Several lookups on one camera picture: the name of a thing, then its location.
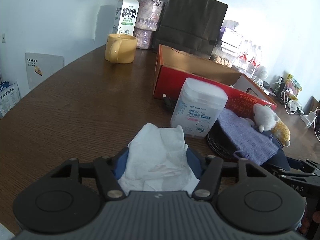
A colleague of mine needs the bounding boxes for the black braided cable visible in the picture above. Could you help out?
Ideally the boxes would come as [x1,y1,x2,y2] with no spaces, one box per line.
[206,126,241,162]

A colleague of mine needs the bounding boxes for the purple fabric drawstring pouch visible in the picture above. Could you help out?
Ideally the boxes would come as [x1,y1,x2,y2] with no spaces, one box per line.
[217,108,279,165]

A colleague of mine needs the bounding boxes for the white tissue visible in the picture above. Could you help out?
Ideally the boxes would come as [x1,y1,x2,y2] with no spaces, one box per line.
[118,123,199,195]

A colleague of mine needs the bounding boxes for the cotton swab plastic box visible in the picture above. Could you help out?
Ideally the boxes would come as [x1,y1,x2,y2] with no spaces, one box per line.
[170,77,228,139]

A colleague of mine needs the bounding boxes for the white sheep plush toy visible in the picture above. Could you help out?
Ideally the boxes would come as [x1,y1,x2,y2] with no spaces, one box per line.
[253,103,291,147]

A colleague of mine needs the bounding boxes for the red cardboard box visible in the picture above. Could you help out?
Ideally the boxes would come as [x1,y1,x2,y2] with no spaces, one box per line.
[153,44,277,119]

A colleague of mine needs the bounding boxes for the colourful snack packet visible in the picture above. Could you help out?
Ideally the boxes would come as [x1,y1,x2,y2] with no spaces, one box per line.
[285,74,302,100]

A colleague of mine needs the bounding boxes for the clear jar of seeds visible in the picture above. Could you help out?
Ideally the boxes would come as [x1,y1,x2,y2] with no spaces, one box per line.
[210,41,237,68]

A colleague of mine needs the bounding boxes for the yellow ceramic mug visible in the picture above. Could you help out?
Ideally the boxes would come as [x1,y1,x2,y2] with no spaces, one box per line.
[105,34,137,64]

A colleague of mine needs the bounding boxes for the blue white leaflets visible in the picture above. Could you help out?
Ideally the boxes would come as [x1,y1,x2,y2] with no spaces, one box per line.
[0,81,20,118]

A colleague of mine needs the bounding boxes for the black paper shopping bag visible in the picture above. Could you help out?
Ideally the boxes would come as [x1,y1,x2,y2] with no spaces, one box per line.
[153,0,228,59]

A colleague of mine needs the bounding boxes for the white milk carton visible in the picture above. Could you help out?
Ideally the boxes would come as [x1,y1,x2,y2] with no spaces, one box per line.
[112,0,139,36]

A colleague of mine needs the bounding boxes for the purple glitter vase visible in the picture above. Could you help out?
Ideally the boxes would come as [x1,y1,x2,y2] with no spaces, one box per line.
[133,0,165,50]

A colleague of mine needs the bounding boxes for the white charger with cable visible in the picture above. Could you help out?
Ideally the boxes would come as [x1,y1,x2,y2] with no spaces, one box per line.
[301,107,319,141]

